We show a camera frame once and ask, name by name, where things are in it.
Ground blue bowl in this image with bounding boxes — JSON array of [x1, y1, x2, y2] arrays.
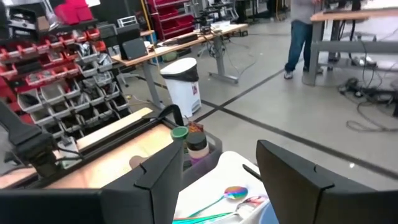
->
[[259, 201, 280, 224]]

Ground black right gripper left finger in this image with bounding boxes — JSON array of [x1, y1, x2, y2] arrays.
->
[[101, 139, 185, 224]]

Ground wooden top desk grey legs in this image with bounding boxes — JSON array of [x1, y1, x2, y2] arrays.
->
[[306, 7, 398, 87], [111, 23, 249, 110]]

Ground white trash can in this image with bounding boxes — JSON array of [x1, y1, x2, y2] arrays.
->
[[160, 57, 202, 118]]

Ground tangled black floor cable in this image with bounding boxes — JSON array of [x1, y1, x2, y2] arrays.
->
[[338, 76, 398, 132]]

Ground red shelf rack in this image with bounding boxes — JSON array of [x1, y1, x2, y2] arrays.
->
[[146, 0, 203, 41]]

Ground pink spoon teal handle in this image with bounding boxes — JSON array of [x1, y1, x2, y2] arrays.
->
[[248, 195, 270, 206]]

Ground purple spoon teal handle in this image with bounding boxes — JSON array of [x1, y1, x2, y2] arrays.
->
[[186, 185, 249, 218]]

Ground yellow cable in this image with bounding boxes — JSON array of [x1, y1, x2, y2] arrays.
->
[[139, 0, 161, 72]]

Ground purple-labelled spice jar black lid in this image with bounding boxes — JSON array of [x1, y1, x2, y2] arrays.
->
[[185, 132, 210, 166]]

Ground black aluminium table frame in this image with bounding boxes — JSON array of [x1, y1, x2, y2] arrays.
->
[[0, 104, 187, 190]]

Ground person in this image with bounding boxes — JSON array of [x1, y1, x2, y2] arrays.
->
[[283, 0, 326, 80]]

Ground green spice jar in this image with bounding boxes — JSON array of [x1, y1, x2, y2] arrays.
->
[[170, 126, 190, 141]]

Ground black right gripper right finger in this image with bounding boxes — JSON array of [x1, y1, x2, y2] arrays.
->
[[256, 139, 398, 224]]

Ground red grey parts bin rack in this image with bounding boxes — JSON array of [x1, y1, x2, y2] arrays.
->
[[0, 18, 131, 141]]

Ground black rectangular device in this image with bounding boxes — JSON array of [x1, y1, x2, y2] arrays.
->
[[121, 37, 149, 60]]

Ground white plastic bin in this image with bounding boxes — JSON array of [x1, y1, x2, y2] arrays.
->
[[173, 151, 271, 224]]

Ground white wire basket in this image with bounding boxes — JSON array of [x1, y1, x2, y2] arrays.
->
[[116, 15, 139, 28]]

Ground red storage boxes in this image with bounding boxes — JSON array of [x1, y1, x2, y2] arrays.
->
[[53, 0, 94, 26]]

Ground small brown orange snack packet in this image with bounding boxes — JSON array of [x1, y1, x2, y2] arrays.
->
[[186, 121, 205, 134]]

